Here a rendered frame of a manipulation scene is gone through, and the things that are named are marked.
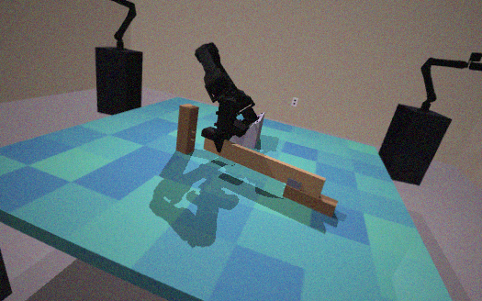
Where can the long wooden rail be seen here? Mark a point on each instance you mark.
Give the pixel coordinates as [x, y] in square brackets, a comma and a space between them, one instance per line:
[281, 171]

